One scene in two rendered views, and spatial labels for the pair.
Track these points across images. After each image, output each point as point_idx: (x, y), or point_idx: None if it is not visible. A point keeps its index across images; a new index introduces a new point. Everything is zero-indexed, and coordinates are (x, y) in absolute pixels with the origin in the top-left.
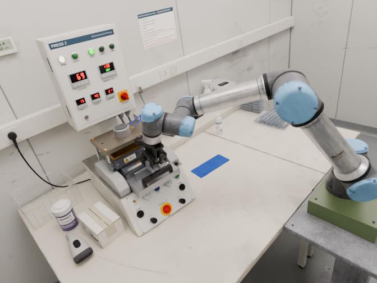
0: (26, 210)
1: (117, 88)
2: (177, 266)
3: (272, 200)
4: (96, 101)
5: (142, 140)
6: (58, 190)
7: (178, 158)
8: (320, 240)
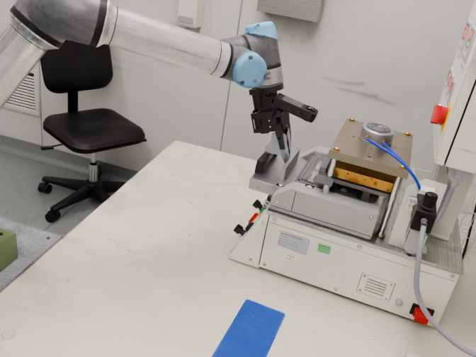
0: (413, 168)
1: (453, 94)
2: (195, 189)
3: (81, 270)
4: (445, 92)
5: (295, 100)
6: (474, 244)
7: (271, 198)
8: (10, 224)
